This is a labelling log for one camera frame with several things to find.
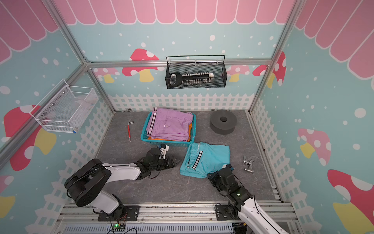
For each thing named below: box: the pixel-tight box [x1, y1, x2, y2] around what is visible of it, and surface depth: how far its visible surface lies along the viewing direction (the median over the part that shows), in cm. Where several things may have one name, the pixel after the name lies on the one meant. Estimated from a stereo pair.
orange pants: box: [147, 122, 193, 142], surface depth 94 cm
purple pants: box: [145, 107, 194, 142], surface depth 102 cm
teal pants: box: [180, 141, 231, 178], surface depth 93 cm
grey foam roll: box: [209, 109, 238, 136], surface depth 109 cm
